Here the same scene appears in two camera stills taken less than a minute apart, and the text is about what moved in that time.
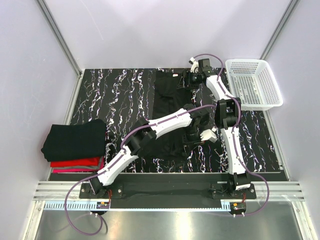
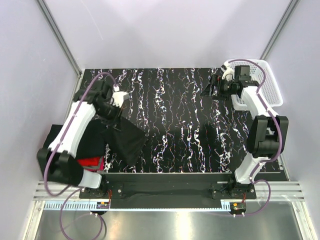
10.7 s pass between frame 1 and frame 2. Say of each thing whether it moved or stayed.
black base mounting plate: stayed
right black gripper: moved
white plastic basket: stayed
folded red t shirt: stayed
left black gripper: moved
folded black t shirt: stayed
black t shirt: moved
